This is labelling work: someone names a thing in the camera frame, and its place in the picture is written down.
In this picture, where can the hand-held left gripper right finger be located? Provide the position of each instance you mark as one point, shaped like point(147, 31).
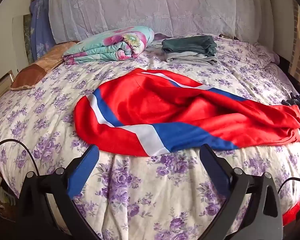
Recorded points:
point(215, 171)

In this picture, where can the green patterned picture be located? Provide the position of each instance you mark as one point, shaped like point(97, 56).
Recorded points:
point(28, 37)

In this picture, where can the purple floral bedspread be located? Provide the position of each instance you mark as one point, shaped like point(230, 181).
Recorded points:
point(145, 195)

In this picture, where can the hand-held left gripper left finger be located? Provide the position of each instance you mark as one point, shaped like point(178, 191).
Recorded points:
point(83, 172)

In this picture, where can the lilac pillow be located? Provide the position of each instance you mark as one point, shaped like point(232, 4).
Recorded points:
point(263, 55)

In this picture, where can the purple cloth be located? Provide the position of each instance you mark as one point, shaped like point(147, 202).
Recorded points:
point(161, 37)

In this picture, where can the folded floral quilt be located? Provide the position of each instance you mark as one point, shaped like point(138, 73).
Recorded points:
point(110, 46)

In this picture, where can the folded grey garment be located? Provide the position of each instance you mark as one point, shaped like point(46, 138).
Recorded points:
point(190, 59)

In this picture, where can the red pants with blue-white stripes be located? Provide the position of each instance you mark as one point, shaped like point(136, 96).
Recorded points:
point(152, 100)

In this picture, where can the person's red garment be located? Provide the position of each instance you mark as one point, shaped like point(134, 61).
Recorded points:
point(292, 216)

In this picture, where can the white lace cloth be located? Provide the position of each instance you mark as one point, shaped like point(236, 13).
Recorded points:
point(152, 7)

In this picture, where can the brown pillow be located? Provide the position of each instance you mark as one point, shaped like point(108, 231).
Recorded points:
point(43, 63)

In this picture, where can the folded dark green garment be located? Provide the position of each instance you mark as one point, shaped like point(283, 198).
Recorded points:
point(187, 45)

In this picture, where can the blue patterned cloth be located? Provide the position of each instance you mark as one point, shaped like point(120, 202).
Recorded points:
point(41, 27)

